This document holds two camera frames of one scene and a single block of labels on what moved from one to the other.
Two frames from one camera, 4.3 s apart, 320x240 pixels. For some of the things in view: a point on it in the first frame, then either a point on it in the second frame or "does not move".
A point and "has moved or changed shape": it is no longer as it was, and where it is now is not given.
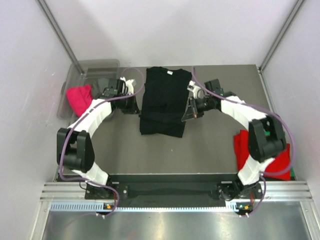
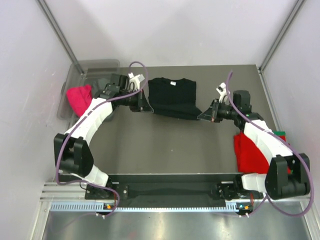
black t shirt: [164, 101] has moved or changed shape
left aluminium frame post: [61, 35] does not move
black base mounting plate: [221, 186] does not move
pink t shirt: [80, 98] does not move
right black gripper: [192, 111] → [212, 114]
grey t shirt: [98, 87] does not move
